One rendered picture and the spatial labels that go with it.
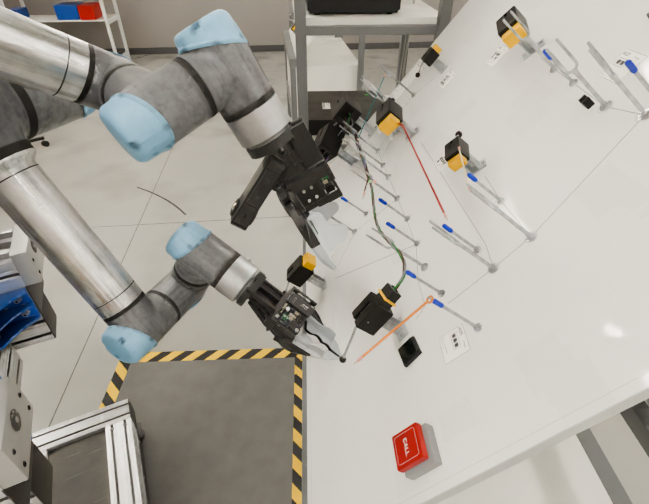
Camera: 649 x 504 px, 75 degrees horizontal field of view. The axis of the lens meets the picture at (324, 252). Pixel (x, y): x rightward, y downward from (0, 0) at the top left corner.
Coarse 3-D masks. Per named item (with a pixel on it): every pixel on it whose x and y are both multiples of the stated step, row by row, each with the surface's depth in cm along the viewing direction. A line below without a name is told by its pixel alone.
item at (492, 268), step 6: (432, 222) 61; (432, 228) 60; (438, 228) 62; (444, 234) 60; (450, 234) 63; (450, 240) 61; (456, 240) 63; (462, 246) 63; (468, 252) 63; (480, 258) 64; (486, 264) 65; (492, 264) 66; (492, 270) 65
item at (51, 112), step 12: (12, 84) 58; (24, 96) 59; (36, 96) 61; (48, 96) 62; (36, 108) 61; (48, 108) 63; (60, 108) 65; (72, 108) 67; (84, 108) 69; (36, 120) 62; (48, 120) 64; (60, 120) 66; (72, 120) 70; (36, 132) 64
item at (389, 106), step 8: (384, 104) 108; (392, 104) 107; (376, 112) 110; (384, 112) 105; (392, 112) 104; (400, 112) 107; (376, 120) 107; (400, 120) 105; (400, 128) 111; (408, 128) 110; (416, 128) 110
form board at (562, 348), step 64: (512, 0) 102; (576, 0) 81; (640, 0) 68; (448, 64) 114; (512, 64) 89; (640, 64) 62; (448, 128) 98; (512, 128) 79; (576, 128) 66; (640, 128) 57; (384, 192) 109; (448, 192) 86; (512, 192) 71; (576, 192) 60; (640, 192) 52; (384, 256) 94; (448, 256) 76; (512, 256) 64; (576, 256) 55; (640, 256) 48; (448, 320) 68; (512, 320) 58; (576, 320) 51; (640, 320) 45; (320, 384) 90; (384, 384) 74; (448, 384) 62; (512, 384) 54; (576, 384) 47; (640, 384) 42; (320, 448) 80; (384, 448) 66; (448, 448) 57; (512, 448) 50
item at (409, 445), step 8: (416, 424) 59; (400, 432) 61; (408, 432) 60; (416, 432) 58; (392, 440) 61; (400, 440) 60; (408, 440) 59; (416, 440) 58; (424, 440) 58; (400, 448) 59; (408, 448) 58; (416, 448) 57; (424, 448) 57; (400, 456) 59; (408, 456) 58; (416, 456) 56; (424, 456) 56; (400, 464) 58; (408, 464) 57; (416, 464) 57
